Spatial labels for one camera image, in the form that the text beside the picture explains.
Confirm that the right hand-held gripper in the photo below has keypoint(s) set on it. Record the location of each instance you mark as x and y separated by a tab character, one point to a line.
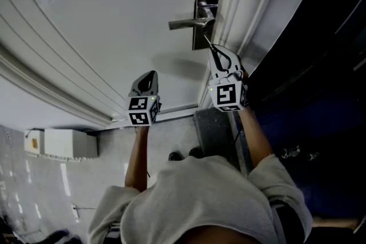
227	94

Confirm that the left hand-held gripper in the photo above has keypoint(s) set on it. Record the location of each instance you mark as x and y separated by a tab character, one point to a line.
140	111

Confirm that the small metal key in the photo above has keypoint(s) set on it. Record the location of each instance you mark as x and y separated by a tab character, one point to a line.
207	38

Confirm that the person's right forearm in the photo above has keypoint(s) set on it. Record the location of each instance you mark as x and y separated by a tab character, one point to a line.
256	140

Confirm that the person's left forearm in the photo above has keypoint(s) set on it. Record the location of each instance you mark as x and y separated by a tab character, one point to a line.
138	157

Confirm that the white panelled door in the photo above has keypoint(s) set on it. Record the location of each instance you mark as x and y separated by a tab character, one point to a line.
114	31

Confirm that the dark grey floor mat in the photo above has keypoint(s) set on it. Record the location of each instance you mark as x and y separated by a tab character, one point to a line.
213	134

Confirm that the person's black left shoe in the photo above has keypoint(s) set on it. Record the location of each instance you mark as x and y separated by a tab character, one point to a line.
175	156

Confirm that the person's black shoe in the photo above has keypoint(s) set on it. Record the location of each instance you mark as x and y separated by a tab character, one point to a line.
196	152
175	156

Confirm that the person's black right shoe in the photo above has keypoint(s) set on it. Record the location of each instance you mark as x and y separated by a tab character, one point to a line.
196	152

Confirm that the white box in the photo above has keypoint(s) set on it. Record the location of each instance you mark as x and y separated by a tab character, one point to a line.
63	143

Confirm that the person's grey shirt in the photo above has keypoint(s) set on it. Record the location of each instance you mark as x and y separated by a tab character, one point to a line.
206	197

